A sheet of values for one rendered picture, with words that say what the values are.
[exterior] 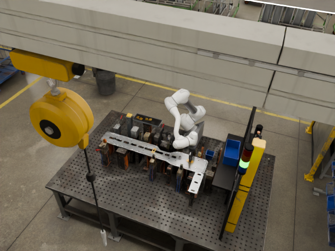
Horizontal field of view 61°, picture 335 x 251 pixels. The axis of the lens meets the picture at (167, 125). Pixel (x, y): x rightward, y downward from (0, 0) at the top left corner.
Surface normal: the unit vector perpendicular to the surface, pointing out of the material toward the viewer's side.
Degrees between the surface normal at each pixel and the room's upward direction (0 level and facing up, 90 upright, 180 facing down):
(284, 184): 0
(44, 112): 80
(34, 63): 90
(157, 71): 90
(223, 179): 0
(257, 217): 0
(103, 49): 90
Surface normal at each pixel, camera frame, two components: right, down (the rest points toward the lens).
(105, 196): 0.04, -0.75
